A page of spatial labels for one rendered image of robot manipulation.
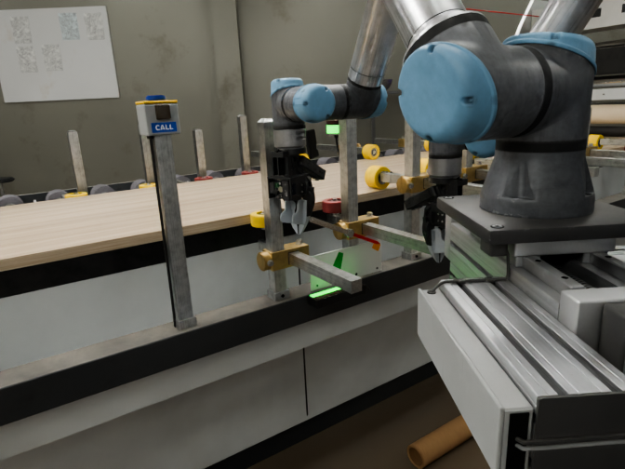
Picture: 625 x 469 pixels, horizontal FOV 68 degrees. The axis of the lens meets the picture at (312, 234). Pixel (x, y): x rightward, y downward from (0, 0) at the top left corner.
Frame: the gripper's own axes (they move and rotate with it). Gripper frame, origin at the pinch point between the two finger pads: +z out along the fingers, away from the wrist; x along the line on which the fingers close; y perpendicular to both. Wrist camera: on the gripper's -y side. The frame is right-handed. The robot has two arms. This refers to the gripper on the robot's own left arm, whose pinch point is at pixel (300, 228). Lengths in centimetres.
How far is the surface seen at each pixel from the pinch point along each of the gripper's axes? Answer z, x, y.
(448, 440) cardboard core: 84, 23, -46
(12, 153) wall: 11, -595, -168
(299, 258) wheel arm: 7.7, -0.4, 0.5
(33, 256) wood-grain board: 1, -43, 45
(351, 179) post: -9.1, 1.3, -22.2
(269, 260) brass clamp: 8.3, -7.7, 4.0
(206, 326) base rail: 20.3, -12.7, 22.2
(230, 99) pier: -42, -362, -331
